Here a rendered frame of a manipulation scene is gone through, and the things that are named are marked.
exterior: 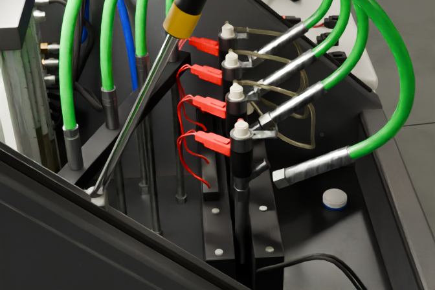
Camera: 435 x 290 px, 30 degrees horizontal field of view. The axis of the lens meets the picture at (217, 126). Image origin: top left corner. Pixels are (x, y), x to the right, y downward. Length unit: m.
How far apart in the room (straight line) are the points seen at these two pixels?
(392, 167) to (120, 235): 0.70
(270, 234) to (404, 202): 0.22
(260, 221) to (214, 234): 0.06
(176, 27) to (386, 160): 0.77
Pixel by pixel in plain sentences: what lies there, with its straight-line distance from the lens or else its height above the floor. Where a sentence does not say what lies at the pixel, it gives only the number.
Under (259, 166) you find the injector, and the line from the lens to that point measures 0.99.
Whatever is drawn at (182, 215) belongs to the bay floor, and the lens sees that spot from 1.32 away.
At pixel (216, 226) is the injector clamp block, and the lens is 1.07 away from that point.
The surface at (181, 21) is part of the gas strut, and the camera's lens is 0.51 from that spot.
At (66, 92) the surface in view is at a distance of 0.93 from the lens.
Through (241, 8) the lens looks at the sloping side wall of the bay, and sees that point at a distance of 1.23.
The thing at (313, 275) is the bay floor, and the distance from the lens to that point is 1.22.
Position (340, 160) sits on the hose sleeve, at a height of 1.19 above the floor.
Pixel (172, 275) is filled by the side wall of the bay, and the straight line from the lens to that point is 0.62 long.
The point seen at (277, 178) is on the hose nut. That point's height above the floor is 1.15.
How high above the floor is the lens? 1.71
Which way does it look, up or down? 36 degrees down
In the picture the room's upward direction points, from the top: 1 degrees counter-clockwise
